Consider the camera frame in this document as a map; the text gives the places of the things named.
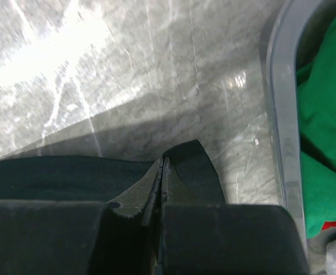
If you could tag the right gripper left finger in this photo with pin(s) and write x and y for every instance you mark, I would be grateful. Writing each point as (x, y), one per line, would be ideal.
(81, 237)

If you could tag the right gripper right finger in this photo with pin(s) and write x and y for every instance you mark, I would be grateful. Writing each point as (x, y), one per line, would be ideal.
(200, 238)

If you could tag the black t-shirt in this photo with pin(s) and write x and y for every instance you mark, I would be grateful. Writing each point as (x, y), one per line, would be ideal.
(86, 178)

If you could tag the red t-shirt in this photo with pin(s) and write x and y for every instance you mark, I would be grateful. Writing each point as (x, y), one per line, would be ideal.
(329, 224)

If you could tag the gray t-shirt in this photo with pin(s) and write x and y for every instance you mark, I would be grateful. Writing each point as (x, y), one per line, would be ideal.
(322, 252)

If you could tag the green t-shirt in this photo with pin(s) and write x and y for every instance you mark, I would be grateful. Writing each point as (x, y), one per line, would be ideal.
(316, 93)

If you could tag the clear plastic bin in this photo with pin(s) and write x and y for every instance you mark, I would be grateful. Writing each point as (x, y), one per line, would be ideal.
(289, 40)

